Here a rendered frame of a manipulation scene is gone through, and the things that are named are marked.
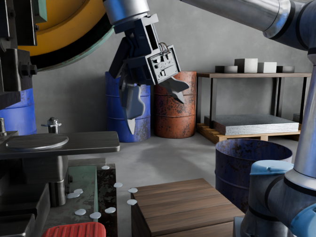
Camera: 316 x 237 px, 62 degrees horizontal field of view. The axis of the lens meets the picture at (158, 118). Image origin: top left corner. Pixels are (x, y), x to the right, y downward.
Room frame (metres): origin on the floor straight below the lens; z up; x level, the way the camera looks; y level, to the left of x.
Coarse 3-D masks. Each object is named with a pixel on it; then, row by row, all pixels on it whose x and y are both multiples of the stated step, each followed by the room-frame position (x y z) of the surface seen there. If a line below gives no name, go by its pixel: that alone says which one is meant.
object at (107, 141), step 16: (0, 144) 0.54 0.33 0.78; (16, 144) 0.52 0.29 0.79; (32, 144) 0.52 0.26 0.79; (48, 144) 0.52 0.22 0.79; (64, 144) 0.54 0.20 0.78; (80, 144) 0.54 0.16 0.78; (96, 144) 0.54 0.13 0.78; (112, 144) 0.54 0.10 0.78; (32, 160) 0.51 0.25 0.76; (48, 160) 0.51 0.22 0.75; (64, 160) 0.56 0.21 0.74; (32, 176) 0.51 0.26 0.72; (48, 176) 0.51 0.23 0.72; (64, 176) 0.54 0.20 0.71; (64, 192) 0.53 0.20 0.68
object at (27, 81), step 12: (12, 0) 0.61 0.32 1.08; (0, 48) 0.49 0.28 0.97; (12, 48) 0.51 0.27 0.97; (0, 60) 0.50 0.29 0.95; (12, 60) 0.50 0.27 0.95; (24, 60) 0.55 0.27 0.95; (0, 72) 0.50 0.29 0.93; (12, 72) 0.50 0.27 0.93; (24, 72) 0.52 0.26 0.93; (36, 72) 0.59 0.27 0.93; (0, 84) 0.49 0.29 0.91; (12, 84) 0.50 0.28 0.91; (24, 84) 0.54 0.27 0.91
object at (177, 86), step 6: (162, 84) 0.56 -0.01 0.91; (168, 84) 0.57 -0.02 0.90; (174, 84) 0.56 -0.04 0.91; (180, 84) 0.55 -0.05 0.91; (186, 84) 0.54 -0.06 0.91; (168, 90) 0.58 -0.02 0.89; (174, 90) 0.58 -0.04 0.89; (180, 90) 0.57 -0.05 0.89; (174, 96) 0.59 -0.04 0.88; (180, 96) 0.58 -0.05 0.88; (180, 102) 0.59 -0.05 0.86
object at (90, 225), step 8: (72, 224) 0.28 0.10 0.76; (80, 224) 0.28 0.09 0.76; (88, 224) 0.28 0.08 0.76; (96, 224) 0.28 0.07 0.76; (48, 232) 0.26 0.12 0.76; (56, 232) 0.26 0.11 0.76; (64, 232) 0.26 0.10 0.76; (72, 232) 0.26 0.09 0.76; (80, 232) 0.26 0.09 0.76; (88, 232) 0.26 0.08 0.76; (96, 232) 0.26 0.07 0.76; (104, 232) 0.27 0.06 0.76
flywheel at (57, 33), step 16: (48, 0) 0.91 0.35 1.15; (64, 0) 0.92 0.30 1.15; (80, 0) 0.93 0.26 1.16; (96, 0) 0.91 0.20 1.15; (48, 16) 0.91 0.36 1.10; (64, 16) 0.92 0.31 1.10; (80, 16) 0.90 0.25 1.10; (96, 16) 0.91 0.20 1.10; (48, 32) 0.88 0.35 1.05; (64, 32) 0.89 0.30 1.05; (80, 32) 0.90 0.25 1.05; (32, 48) 0.87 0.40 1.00; (48, 48) 0.88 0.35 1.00; (64, 48) 0.93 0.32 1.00
